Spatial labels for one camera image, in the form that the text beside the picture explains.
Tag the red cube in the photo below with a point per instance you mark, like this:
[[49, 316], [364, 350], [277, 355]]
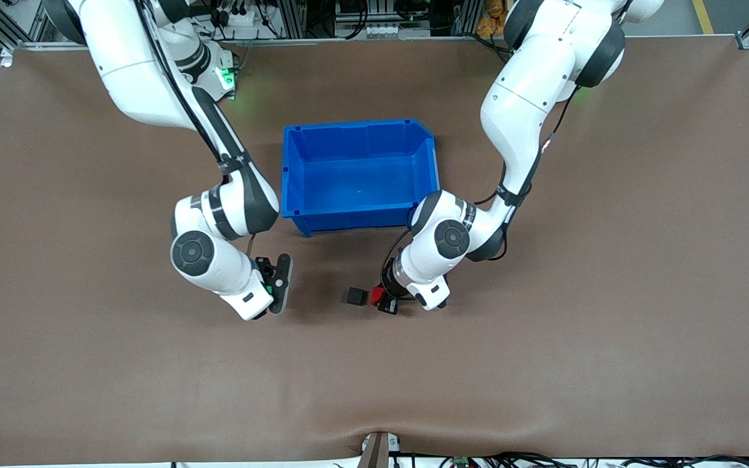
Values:
[[376, 296]]

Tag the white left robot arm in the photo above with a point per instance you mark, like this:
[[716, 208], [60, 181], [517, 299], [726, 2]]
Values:
[[524, 104]]

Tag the white connector strip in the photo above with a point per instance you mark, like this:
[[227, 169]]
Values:
[[382, 30]]

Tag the orange snack packet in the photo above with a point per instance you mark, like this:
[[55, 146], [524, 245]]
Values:
[[495, 8], [486, 27]]

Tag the white power strip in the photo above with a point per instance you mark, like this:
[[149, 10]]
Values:
[[241, 17]]

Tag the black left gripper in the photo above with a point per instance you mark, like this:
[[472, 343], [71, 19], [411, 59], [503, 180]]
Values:
[[388, 284]]

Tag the blue plastic storage bin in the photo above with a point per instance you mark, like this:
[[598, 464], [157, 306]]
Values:
[[361, 179]]

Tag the black cube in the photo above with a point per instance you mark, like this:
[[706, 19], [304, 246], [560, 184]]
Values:
[[355, 296]]

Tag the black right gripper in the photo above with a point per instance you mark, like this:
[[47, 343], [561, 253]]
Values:
[[267, 270]]

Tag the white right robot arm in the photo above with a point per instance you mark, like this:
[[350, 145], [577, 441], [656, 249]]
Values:
[[134, 58]]

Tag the aluminium table edge rail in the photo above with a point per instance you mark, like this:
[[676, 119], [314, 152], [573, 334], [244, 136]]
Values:
[[381, 40]]

